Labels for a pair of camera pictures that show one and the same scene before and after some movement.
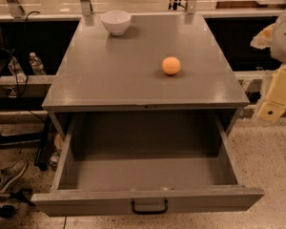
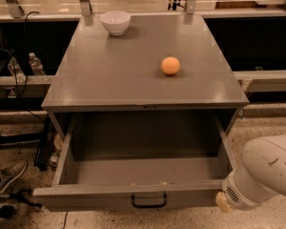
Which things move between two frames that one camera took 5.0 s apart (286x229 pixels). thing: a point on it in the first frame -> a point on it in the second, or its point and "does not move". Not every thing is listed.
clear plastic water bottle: (36, 65) does not move
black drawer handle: (156, 212) -> (153, 205)
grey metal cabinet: (107, 72) does not move
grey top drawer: (108, 158) does not move
